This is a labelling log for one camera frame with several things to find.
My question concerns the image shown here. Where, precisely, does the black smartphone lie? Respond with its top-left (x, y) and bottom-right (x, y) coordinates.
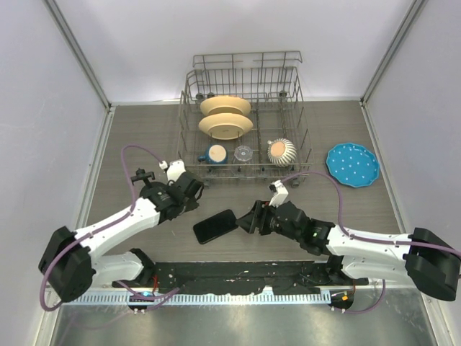
top-left (193, 209), bottom-right (238, 244)

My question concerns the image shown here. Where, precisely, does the front beige plate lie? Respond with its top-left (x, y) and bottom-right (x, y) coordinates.
top-left (198, 113), bottom-right (254, 141)

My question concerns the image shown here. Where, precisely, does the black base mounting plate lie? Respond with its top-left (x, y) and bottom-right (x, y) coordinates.
top-left (124, 261), bottom-right (369, 296)

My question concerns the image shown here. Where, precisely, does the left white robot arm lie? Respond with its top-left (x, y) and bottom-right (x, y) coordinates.
top-left (38, 172), bottom-right (204, 303)

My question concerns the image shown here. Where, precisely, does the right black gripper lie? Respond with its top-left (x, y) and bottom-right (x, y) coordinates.
top-left (236, 200), bottom-right (302, 242)

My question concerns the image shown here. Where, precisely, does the clear glass cup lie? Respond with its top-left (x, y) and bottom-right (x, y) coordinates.
top-left (233, 145), bottom-right (254, 164)

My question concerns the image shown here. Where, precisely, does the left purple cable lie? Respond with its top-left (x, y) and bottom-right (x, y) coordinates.
top-left (38, 144), bottom-right (187, 313)

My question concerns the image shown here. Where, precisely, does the blue dotted plate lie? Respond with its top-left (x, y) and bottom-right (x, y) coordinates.
top-left (326, 143), bottom-right (380, 188)

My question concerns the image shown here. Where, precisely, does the blue mug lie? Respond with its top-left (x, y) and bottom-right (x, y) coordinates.
top-left (197, 144), bottom-right (228, 165)

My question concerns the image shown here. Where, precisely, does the black phone stand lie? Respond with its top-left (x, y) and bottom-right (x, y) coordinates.
top-left (130, 168), bottom-right (160, 198)

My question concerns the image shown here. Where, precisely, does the grey wire dish rack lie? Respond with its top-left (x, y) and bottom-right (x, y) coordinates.
top-left (176, 50), bottom-right (314, 182)

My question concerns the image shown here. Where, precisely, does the perforated cable tray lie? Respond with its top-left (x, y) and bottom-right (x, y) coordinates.
top-left (66, 290), bottom-right (331, 307)

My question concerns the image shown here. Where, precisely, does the rear beige plate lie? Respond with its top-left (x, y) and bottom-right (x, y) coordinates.
top-left (200, 95), bottom-right (251, 116)

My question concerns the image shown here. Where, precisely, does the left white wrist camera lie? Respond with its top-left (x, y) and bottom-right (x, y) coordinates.
top-left (158, 159), bottom-right (186, 182)

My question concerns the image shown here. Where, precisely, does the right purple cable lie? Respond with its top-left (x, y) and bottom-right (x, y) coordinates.
top-left (280, 170), bottom-right (461, 314)

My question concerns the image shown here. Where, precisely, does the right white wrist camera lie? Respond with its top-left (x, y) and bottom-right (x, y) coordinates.
top-left (269, 180), bottom-right (289, 208)

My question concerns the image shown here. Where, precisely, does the purple cable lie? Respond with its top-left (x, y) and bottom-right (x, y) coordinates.
top-left (38, 144), bottom-right (187, 313)
top-left (280, 170), bottom-right (461, 314)

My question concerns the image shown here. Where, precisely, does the beige plate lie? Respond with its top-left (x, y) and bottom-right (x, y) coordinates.
top-left (200, 95), bottom-right (251, 116)
top-left (198, 113), bottom-right (254, 141)

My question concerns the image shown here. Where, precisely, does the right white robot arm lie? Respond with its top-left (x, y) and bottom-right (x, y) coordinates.
top-left (236, 200), bottom-right (460, 301)

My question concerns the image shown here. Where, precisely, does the striped ceramic bowl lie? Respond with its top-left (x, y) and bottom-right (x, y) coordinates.
top-left (267, 138), bottom-right (297, 168)

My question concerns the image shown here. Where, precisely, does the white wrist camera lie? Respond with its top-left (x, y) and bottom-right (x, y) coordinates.
top-left (158, 159), bottom-right (186, 182)
top-left (269, 180), bottom-right (289, 208)

